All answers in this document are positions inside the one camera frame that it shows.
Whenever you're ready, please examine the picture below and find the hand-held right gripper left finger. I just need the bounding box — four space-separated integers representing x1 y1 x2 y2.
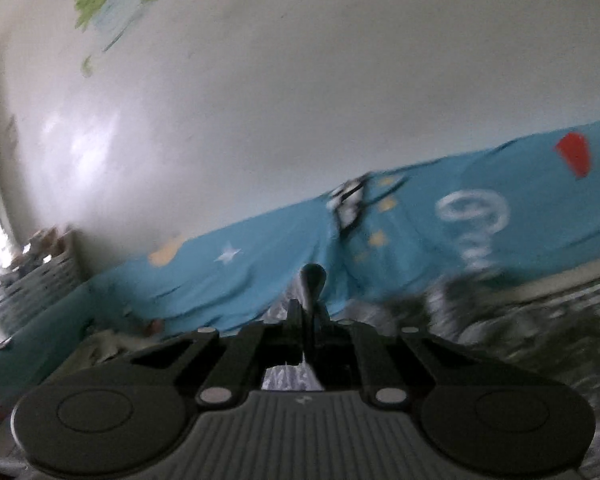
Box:
129 299 305 407

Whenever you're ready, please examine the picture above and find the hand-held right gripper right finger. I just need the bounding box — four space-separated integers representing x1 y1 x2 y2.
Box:
306 304 532 406

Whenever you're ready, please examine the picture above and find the grey patterned fleece garment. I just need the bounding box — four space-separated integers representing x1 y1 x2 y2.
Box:
260 261 600 480

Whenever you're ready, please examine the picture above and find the blue printed bed sheet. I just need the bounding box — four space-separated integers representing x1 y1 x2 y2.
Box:
0 117 600 436

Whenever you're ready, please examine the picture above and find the houndstooth bed mat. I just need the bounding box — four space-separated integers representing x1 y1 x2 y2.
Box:
500 267 600 316

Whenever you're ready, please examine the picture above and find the green wall sticker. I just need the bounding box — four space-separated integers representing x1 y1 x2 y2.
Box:
72 0 165 80

